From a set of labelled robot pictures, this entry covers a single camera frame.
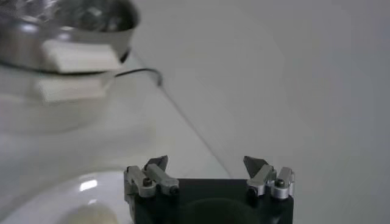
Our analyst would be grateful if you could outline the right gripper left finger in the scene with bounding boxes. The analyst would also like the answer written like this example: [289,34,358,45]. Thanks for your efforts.
[123,155,180,203]

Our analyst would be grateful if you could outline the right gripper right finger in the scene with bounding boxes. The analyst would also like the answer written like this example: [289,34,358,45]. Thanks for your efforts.
[243,155,296,200]

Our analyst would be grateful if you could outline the steel steamer basket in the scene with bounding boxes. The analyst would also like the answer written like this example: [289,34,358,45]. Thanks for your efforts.
[0,0,140,75]

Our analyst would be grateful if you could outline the white round plate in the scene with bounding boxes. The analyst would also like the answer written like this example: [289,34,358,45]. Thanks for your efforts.
[0,170,135,224]

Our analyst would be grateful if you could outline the white electric cooker pot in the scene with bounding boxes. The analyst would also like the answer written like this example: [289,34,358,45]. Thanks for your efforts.
[0,65,118,135]

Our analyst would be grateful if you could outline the black cooker power cord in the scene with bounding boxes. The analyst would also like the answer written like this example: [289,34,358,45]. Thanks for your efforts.
[114,67,164,88]

